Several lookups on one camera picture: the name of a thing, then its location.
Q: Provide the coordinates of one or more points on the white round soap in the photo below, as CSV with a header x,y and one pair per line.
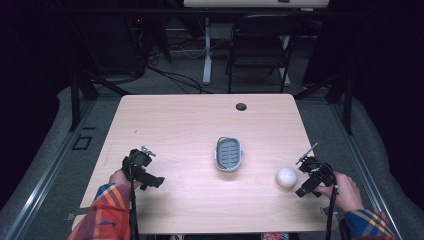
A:
x,y
286,177

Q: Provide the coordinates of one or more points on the person's left hand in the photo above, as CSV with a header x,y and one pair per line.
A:
x,y
117,176

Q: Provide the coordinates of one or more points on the person's right hand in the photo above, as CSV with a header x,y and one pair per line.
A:
x,y
346,193

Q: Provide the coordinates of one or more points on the black rectangular floor frame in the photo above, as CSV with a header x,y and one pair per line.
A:
x,y
82,142

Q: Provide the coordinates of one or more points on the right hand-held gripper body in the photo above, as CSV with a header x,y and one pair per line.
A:
x,y
316,171

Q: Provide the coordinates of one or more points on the black folding chair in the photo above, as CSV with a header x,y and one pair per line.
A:
x,y
263,43

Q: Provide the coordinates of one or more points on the grey soap dish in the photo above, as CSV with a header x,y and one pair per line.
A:
x,y
228,154

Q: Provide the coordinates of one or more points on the person's red patterned clothing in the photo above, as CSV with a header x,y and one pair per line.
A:
x,y
275,236

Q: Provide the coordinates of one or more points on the dark computer tower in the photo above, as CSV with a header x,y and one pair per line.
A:
x,y
123,43

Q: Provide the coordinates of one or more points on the white desk with legs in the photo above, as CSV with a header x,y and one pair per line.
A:
x,y
207,50

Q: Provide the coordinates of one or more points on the black metal stand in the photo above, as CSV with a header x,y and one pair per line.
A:
x,y
75,100
348,100

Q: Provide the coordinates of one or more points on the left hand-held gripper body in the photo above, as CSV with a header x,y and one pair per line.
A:
x,y
138,160

